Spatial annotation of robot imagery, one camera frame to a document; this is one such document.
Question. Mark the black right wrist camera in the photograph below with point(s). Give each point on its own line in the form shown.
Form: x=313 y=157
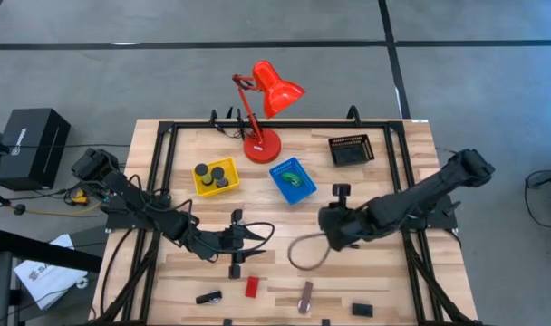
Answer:
x=341 y=190

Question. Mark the black frame bracket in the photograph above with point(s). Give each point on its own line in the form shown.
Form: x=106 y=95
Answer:
x=325 y=322
x=227 y=322

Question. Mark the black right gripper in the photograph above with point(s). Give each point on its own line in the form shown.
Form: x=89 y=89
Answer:
x=339 y=226

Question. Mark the blue plastic basket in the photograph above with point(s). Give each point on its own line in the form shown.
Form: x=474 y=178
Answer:
x=296 y=194

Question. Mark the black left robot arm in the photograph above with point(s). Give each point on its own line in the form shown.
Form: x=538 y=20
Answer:
x=135 y=199

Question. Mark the yellow plastic basket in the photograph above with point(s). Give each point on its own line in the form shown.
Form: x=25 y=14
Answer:
x=230 y=165

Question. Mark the hourglass with green sand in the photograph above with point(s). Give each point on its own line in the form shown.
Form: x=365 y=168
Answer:
x=203 y=174

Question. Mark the white paper sheets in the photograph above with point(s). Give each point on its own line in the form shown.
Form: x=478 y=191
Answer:
x=49 y=276

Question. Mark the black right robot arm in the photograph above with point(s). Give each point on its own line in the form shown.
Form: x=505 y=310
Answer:
x=416 y=199

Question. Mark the small black box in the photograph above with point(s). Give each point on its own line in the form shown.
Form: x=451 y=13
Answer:
x=362 y=310

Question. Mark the black cardboard box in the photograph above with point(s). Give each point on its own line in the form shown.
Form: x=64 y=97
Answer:
x=33 y=149

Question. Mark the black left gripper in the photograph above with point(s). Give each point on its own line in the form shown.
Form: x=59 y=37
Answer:
x=232 y=237

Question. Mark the pink knitted cloth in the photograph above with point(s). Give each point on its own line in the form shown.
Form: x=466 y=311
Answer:
x=305 y=296

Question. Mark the small red box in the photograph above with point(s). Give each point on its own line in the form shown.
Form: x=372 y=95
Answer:
x=252 y=287

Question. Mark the hourglass with blue sand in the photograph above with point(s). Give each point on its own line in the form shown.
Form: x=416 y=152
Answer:
x=219 y=177

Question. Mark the red desk lamp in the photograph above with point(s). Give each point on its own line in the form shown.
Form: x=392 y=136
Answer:
x=262 y=147

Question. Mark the black table frame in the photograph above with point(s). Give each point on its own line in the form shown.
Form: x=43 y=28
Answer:
x=312 y=124

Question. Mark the black plastic basket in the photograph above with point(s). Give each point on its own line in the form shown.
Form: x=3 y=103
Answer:
x=350 y=151

